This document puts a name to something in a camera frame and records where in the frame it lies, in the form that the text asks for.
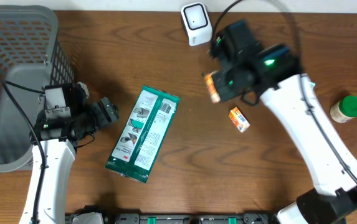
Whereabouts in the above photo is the white cube barcode scanner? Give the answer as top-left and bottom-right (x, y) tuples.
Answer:
(181, 2), (212, 47)

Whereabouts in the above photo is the grey plastic shopping basket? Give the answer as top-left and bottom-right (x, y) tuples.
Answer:
(0, 6), (75, 172)

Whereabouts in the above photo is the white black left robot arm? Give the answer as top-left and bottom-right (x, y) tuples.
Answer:
(20, 82), (119, 223)

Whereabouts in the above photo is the green lid white jar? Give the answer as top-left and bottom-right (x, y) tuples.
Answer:
(330, 95), (357, 123)

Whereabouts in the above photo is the orange white small packet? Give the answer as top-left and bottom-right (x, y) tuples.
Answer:
(203, 70), (221, 103)

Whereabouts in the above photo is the green 3M product pouch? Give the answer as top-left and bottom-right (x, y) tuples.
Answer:
(105, 86), (181, 183)

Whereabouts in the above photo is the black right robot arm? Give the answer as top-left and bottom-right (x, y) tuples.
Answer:
(205, 42), (357, 223)

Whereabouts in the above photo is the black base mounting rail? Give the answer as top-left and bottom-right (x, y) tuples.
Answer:
(65, 212), (278, 224)

